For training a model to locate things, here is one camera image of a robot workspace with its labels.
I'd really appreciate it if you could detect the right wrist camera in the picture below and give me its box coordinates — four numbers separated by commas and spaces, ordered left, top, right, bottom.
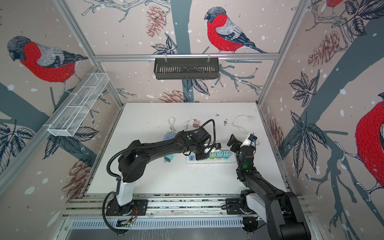
241, 133, 259, 148

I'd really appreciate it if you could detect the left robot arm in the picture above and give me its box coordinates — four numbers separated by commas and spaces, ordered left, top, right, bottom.
102, 119, 216, 217

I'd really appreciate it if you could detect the black wire basket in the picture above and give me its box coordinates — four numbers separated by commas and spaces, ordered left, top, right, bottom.
154, 58, 220, 80

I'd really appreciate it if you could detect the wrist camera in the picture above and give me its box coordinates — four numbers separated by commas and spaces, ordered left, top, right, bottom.
213, 143, 222, 152
241, 133, 259, 148

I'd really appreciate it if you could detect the long white power strip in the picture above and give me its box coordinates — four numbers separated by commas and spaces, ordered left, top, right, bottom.
185, 152, 237, 164

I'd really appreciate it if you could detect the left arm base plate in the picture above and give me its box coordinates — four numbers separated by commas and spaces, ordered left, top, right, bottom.
106, 198, 148, 217

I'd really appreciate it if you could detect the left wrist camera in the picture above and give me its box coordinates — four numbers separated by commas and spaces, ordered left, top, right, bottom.
213, 143, 222, 152

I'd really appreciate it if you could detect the white power strip cable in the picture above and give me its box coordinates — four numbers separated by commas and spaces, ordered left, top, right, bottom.
231, 114, 256, 137

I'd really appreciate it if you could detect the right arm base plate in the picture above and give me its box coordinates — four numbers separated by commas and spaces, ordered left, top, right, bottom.
221, 198, 251, 215

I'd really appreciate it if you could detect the blue square power socket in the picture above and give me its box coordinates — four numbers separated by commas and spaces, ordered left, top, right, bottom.
163, 133, 176, 141

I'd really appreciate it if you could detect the brown plug adapter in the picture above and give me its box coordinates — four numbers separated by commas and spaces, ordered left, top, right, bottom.
193, 120, 200, 128

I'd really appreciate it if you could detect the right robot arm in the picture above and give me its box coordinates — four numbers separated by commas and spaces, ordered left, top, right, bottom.
227, 134, 312, 240

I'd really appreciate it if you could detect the teal plug adapter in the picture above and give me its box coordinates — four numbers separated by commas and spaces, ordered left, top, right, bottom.
216, 151, 224, 159
223, 151, 231, 159
164, 155, 174, 163

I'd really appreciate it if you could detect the white mesh shelf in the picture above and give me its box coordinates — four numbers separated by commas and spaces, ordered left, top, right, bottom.
48, 73, 110, 137

